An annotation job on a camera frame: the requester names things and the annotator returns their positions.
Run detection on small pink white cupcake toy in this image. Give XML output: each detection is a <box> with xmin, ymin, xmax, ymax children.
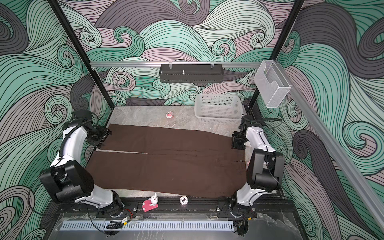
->
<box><xmin>166</xmin><ymin>111</ymin><xmax>174</xmax><ymax>119</ymax></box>

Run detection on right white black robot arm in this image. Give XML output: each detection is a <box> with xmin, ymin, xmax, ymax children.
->
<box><xmin>231</xmin><ymin>115</ymin><xmax>285</xmax><ymax>218</ymax></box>

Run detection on black perforated wall tray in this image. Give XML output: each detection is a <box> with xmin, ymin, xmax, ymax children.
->
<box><xmin>159</xmin><ymin>65</ymin><xmax>224</xmax><ymax>84</ymax></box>

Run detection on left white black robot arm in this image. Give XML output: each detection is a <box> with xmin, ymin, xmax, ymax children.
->
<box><xmin>39</xmin><ymin>110</ymin><xmax>124</xmax><ymax>218</ymax></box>

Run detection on white plastic laundry basket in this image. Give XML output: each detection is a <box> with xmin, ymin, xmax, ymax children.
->
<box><xmin>194</xmin><ymin>94</ymin><xmax>246</xmax><ymax>125</ymax></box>

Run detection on clear acrylic wall box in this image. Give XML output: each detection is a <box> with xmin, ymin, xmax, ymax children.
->
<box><xmin>254</xmin><ymin>60</ymin><xmax>291</xmax><ymax>108</ymax></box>

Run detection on brown trousers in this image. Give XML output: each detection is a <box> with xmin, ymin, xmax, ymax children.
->
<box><xmin>86</xmin><ymin>125</ymin><xmax>247</xmax><ymax>198</ymax></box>

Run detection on white slotted cable duct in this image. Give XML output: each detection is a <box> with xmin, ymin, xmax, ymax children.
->
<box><xmin>60</xmin><ymin>220</ymin><xmax>235</xmax><ymax>232</ymax></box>

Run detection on aluminium wall rail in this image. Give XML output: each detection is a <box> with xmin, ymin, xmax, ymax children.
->
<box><xmin>90</xmin><ymin>61</ymin><xmax>261</xmax><ymax>69</ymax></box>

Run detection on pink card with bunny figure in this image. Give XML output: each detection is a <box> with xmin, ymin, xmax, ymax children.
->
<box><xmin>142</xmin><ymin>193</ymin><xmax>159</xmax><ymax>212</ymax></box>

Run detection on black front mounting rail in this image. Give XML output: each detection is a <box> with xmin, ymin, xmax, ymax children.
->
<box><xmin>56</xmin><ymin>196</ymin><xmax>295</xmax><ymax>218</ymax></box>

